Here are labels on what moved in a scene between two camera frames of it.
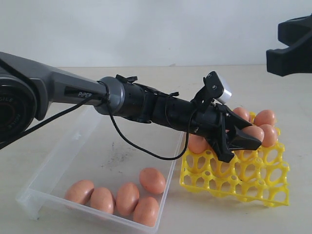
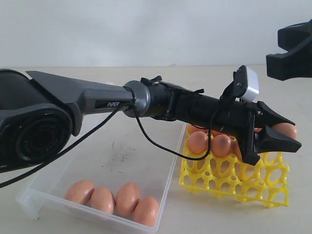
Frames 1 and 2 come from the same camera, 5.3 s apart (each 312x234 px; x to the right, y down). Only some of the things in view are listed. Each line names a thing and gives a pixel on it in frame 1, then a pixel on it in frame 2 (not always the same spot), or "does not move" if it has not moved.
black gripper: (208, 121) -> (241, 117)
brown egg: (80, 191) does not move
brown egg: (146, 211) does not move
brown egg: (152, 181) -> (288, 129)
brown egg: (127, 196) does not move
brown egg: (102, 199) does not move
